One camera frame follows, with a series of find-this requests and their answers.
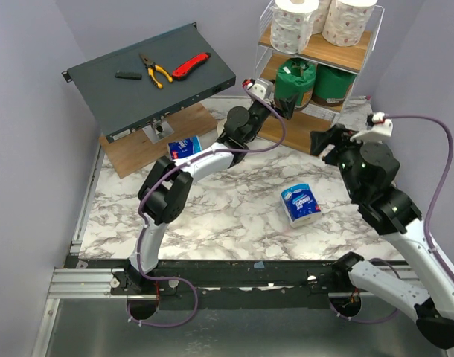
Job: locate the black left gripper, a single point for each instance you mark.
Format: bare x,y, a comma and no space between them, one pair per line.
286,105

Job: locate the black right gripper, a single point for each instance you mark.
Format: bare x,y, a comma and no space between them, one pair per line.
332,145

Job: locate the green roll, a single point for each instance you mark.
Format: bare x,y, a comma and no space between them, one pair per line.
331,86
295,76

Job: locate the green roll front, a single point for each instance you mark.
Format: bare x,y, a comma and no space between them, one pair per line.
331,86

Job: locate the short floral paper roll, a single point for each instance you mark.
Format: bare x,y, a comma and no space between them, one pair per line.
292,25

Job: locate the small floral paper roll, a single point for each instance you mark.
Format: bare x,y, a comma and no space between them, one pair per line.
320,16

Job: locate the large floral paper roll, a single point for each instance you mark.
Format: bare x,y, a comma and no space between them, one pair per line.
346,21

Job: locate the beige brown paper roll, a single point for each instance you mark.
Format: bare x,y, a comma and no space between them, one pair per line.
220,126

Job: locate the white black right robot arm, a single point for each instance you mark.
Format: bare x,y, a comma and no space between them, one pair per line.
368,169

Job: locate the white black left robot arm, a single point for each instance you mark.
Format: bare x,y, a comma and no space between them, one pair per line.
165,191

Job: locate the blue Tempo roll right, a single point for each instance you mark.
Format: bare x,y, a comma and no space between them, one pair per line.
300,205

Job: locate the blue tempo roll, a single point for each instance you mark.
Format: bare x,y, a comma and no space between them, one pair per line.
184,148
300,205

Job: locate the red black utility knife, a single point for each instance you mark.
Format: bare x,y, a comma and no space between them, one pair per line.
186,68

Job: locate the blue Tempo roll left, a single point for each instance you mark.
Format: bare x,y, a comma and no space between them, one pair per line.
184,148

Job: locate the grey metal stand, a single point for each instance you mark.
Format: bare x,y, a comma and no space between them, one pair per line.
158,130

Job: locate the dark grey rack panel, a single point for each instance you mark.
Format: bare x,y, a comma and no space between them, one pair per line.
121,107

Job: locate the wooden base board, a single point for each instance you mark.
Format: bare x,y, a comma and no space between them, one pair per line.
142,147

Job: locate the small black connector block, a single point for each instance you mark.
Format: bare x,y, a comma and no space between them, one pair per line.
126,75

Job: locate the white wire wooden shelf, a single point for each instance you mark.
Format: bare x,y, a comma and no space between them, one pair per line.
315,117

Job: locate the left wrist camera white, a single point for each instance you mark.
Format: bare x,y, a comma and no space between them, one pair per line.
259,87

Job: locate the yellow handled pliers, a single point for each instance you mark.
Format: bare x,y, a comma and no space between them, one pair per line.
152,69

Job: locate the black aluminium mounting rail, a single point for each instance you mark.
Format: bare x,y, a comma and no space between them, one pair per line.
184,285

